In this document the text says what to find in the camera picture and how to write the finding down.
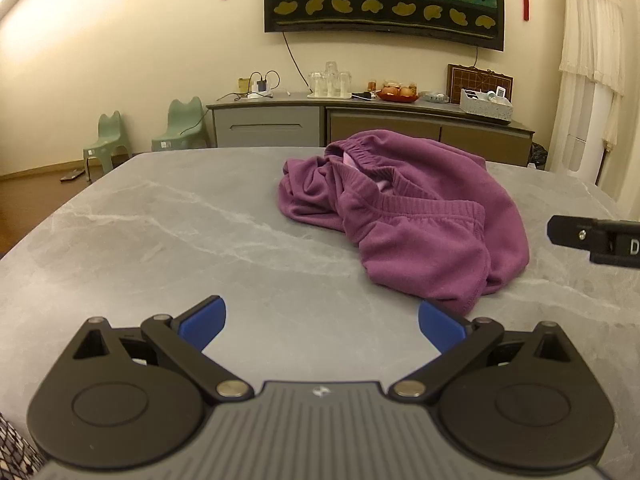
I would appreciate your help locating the large green plastic stool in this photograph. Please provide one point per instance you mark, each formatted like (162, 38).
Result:
(182, 120)

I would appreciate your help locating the black bin bag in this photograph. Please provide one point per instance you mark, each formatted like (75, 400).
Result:
(539, 156)

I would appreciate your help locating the rack of clear glass cups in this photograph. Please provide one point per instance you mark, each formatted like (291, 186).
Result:
(330, 82)

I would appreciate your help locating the small green plastic stool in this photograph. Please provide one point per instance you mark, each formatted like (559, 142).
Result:
(107, 135)

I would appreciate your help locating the white power strip with chargers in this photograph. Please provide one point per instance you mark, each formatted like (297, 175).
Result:
(261, 89)

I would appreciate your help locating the clear glass dish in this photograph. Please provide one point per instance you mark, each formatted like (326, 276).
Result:
(434, 97)

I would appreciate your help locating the wooden grid board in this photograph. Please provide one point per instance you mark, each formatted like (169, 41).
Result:
(457, 80)

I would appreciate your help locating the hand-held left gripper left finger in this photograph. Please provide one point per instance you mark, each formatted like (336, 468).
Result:
(205, 322)

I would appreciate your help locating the red fruit bowl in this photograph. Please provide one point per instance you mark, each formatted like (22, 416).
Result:
(397, 94)

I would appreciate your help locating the purple fleece pants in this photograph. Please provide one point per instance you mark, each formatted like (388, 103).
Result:
(425, 240)

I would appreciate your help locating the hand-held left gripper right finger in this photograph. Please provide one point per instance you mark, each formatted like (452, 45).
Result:
(440, 325)

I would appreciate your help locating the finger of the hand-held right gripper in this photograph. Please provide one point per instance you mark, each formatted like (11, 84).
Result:
(570, 232)

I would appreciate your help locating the white tower appliance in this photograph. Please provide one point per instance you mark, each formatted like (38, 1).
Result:
(582, 120)

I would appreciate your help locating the person's patterned clothing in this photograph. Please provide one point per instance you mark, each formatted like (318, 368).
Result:
(17, 450)

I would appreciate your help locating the white lace curtain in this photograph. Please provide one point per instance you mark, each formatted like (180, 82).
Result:
(592, 35)

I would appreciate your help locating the grey and brown sideboard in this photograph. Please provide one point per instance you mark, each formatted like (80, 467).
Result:
(270, 127)

